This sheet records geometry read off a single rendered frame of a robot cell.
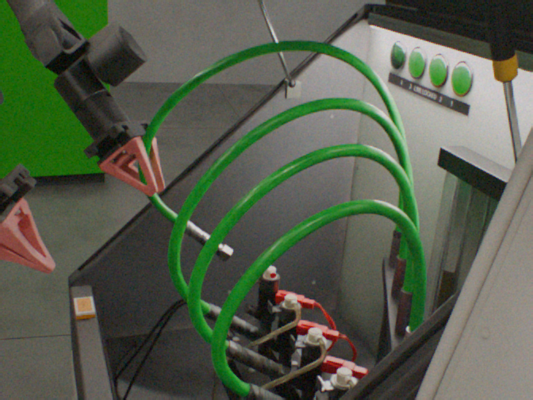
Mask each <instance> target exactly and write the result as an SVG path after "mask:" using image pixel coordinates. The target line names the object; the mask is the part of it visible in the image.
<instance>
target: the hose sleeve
mask: <svg viewBox="0 0 533 400"><path fill-rule="evenodd" d="M184 233H185V234H187V235H188V236H190V237H191V238H193V239H194V240H196V241H197V242H198V243H200V244H202V245H203V246H204V245H205V243H206V241H207V240H208V239H209V237H210V235H209V234H208V233H206V232H205V231H203V230H202V229H200V228H198V227H197V226H196V225H194V224H193V223H192V222H191V221H188V223H187V226H186V229H185V232H184ZM223 247H224V246H223V244H220V246H219V248H218V249H217V251H216V252H215V254H216V255H217V254H219V253H220V252H221V251H222V249H223Z"/></svg>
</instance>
